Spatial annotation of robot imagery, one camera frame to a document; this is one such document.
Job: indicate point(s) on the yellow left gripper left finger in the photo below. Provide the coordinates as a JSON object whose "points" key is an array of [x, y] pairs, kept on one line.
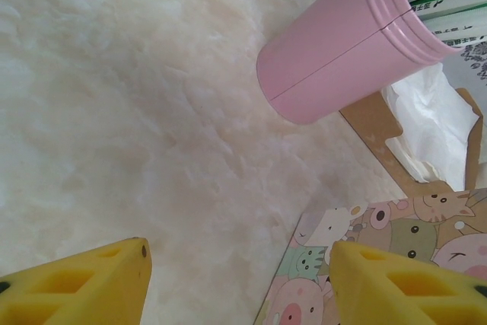
{"points": [[76, 287]]}

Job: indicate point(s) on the pink plastic straw holder cup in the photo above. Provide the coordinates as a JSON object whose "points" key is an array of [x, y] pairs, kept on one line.
{"points": [[335, 43]]}

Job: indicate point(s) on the white napkins in cardboard holder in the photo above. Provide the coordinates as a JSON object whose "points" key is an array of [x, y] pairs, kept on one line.
{"points": [[365, 119]]}

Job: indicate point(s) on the cartoon animal print paper bag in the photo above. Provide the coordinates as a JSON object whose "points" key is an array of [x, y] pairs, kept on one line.
{"points": [[380, 222]]}

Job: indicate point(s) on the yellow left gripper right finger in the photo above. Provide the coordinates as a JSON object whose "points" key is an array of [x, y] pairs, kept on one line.
{"points": [[380, 290]]}

